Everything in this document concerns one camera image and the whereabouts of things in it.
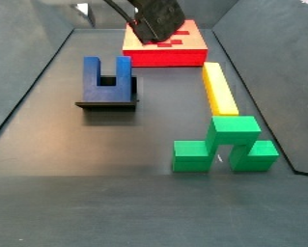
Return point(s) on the green stepped arch block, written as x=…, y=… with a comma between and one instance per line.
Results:
x=253, y=155

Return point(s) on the red base fixture block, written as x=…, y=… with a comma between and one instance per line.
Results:
x=183, y=50

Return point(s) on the blue U-shaped block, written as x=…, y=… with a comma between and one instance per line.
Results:
x=91, y=70

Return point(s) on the yellow long bar block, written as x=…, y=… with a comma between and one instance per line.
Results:
x=222, y=101

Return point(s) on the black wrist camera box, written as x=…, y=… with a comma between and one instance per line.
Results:
x=158, y=19

